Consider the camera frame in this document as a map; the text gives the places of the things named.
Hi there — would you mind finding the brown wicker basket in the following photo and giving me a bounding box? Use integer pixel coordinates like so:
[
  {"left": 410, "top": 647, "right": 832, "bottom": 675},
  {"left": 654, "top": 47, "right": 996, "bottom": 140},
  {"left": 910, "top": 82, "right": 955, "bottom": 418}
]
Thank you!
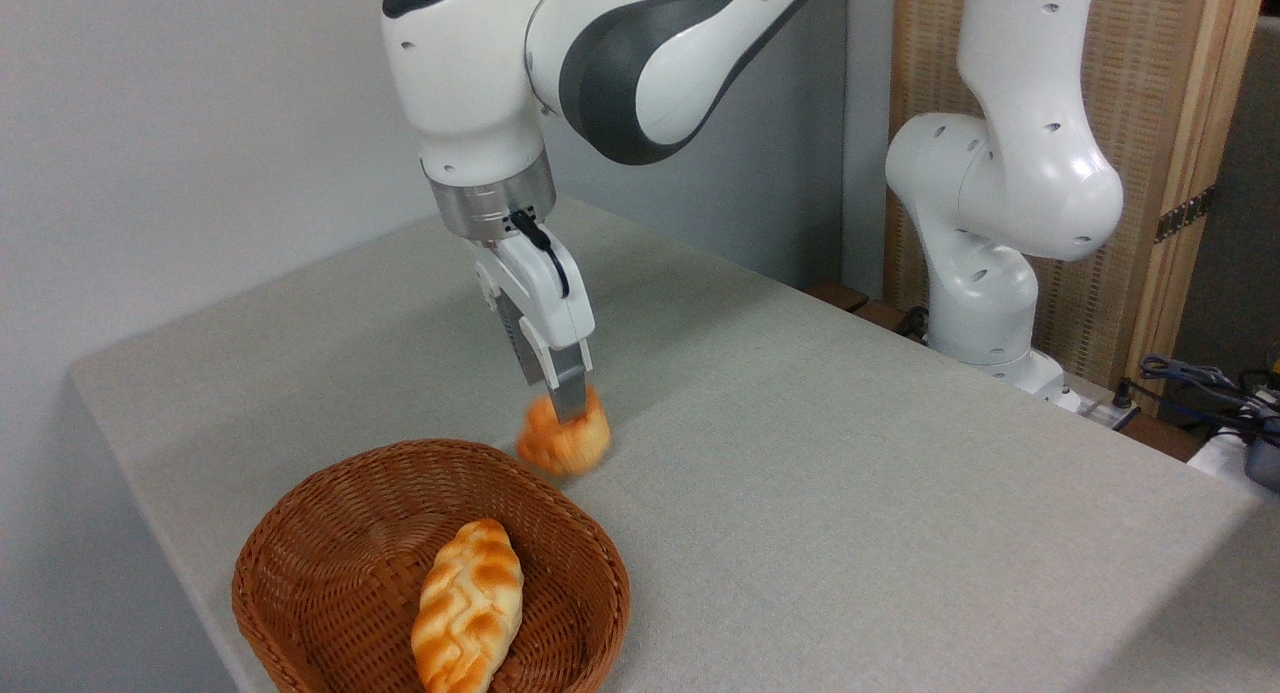
[{"left": 232, "top": 438, "right": 632, "bottom": 693}]

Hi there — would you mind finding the blue grey cable bundle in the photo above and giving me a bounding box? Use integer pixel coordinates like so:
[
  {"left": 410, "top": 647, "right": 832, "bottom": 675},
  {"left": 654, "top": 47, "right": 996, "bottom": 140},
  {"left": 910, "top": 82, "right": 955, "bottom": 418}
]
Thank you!
[{"left": 1138, "top": 355, "right": 1280, "bottom": 426}]

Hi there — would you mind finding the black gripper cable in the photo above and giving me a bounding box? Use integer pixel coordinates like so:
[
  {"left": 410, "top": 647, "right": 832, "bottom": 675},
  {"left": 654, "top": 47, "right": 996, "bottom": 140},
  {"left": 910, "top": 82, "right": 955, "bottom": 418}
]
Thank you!
[{"left": 504, "top": 209, "right": 573, "bottom": 301}]

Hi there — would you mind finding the round orange bread roll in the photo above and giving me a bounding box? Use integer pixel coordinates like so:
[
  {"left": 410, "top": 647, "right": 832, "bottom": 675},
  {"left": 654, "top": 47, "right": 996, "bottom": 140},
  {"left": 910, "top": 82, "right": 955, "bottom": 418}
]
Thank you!
[{"left": 515, "top": 384, "right": 614, "bottom": 478}]

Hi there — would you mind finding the metal screen hinge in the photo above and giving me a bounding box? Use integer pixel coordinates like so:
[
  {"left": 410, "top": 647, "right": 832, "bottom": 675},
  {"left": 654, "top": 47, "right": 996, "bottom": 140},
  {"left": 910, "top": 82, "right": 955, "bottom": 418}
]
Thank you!
[{"left": 1154, "top": 185, "right": 1217, "bottom": 244}]

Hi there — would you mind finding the long braided bread loaf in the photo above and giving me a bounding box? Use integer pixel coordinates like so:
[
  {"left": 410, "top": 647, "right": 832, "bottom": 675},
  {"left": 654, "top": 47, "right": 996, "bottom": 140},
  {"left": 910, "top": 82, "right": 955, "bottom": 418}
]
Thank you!
[{"left": 410, "top": 518, "right": 525, "bottom": 693}]

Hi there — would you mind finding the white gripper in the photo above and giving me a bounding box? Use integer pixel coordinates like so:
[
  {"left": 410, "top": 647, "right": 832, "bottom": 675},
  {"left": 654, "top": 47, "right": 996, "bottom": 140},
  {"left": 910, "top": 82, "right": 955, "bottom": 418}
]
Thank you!
[{"left": 472, "top": 234, "right": 597, "bottom": 426}]

